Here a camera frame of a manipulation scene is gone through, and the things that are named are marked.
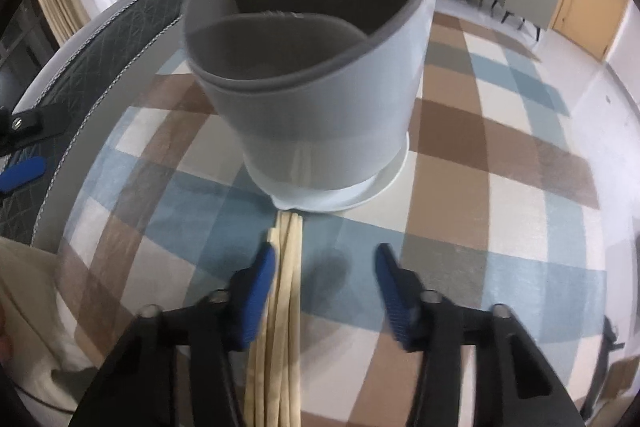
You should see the grey bed with dark mattress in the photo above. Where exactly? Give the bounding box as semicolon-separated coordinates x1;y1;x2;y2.
0;0;211;253

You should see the bundle of wooden chopsticks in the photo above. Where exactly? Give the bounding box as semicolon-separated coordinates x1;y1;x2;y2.
244;212;305;427

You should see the white grey utensil holder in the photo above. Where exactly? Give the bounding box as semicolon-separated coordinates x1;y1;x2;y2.
182;0;446;212

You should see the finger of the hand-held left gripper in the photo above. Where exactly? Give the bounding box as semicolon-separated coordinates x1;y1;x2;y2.
0;103;76;154
0;157;48;195

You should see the beige cloth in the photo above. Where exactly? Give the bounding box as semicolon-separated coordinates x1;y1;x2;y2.
0;234;108;415

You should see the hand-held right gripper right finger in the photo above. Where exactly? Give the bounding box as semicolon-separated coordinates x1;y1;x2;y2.
375;243;586;427

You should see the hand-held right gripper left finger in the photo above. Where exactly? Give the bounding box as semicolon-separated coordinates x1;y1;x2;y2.
67;242;278;427

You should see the checkered tablecloth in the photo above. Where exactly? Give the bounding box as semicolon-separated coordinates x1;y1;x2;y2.
55;9;608;427

